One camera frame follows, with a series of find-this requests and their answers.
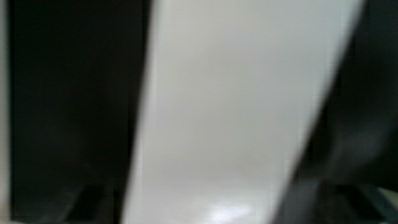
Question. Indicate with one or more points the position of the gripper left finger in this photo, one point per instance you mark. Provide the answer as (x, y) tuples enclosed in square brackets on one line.
[(78, 59)]

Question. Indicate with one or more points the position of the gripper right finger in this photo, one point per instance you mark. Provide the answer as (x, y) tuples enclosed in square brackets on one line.
[(349, 166)]

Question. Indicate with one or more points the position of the white chair back frame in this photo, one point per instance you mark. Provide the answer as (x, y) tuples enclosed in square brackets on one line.
[(243, 57)]

